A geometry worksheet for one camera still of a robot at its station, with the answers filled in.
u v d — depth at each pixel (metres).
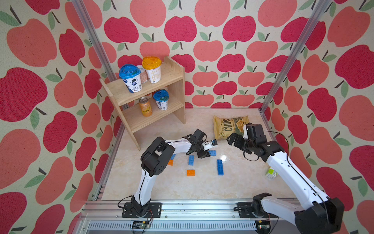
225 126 1.02
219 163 0.89
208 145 0.85
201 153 0.87
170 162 0.90
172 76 0.79
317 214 0.37
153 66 0.68
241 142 0.71
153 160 0.55
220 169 0.88
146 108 0.83
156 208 0.75
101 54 0.87
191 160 0.91
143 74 0.72
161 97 0.86
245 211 0.73
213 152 0.94
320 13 0.71
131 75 0.64
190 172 0.86
